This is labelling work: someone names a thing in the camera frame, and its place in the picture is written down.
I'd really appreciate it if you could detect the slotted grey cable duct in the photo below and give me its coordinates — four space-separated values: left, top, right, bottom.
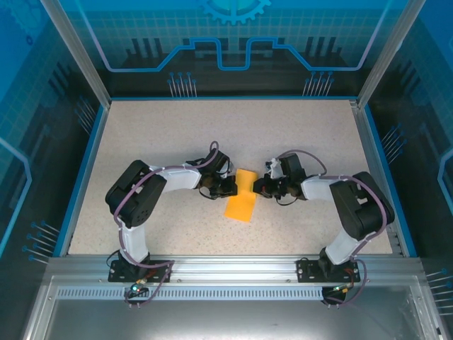
55 286 414 301

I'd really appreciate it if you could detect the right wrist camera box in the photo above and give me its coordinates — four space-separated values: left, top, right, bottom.
264 158 283 179

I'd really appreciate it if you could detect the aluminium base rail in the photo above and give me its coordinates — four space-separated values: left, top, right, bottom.
47 254 425 285

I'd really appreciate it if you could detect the blue table side strip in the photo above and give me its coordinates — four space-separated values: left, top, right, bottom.
52 104 109 258
363 105 419 258

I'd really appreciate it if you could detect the aluminium frame post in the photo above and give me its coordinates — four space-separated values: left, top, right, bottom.
356 0 428 109
39 0 113 108

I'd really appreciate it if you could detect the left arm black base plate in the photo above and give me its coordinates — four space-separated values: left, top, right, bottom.
108 259 173 283

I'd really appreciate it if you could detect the aluminium side rail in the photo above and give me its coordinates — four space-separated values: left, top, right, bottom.
349 100 406 256

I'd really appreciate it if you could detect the yellow square paper sheet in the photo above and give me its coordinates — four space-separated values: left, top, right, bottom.
224 169 259 225

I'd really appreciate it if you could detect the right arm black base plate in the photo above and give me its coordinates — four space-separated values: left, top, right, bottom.
296 258 362 284

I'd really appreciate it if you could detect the cable connector with green light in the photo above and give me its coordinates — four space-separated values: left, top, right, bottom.
130 278 149 295
331 281 356 294

